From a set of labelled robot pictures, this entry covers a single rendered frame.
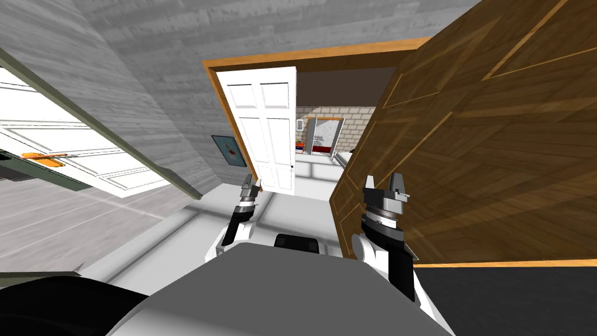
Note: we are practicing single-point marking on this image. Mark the brown wooden door leaf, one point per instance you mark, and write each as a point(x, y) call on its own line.
point(489, 149)

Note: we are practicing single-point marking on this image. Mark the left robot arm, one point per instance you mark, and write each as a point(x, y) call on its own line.
point(236, 228)

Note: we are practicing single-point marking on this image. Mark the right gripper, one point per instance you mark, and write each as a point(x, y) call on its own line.
point(382, 203)

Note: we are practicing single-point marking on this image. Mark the white door with green edge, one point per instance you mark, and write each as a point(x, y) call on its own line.
point(70, 140)

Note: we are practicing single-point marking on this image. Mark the small white wall picture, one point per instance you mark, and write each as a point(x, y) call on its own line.
point(300, 125)

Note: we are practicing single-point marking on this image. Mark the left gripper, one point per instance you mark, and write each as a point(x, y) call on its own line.
point(248, 196)

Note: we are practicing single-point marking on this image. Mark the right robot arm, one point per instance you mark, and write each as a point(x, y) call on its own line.
point(396, 261)

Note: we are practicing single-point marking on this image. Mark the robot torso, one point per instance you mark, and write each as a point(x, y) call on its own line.
point(280, 294)

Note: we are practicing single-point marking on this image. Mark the white panelled door leaf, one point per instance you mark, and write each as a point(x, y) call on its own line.
point(263, 135)

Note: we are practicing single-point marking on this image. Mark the blue wall picture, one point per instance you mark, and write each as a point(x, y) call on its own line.
point(229, 151)

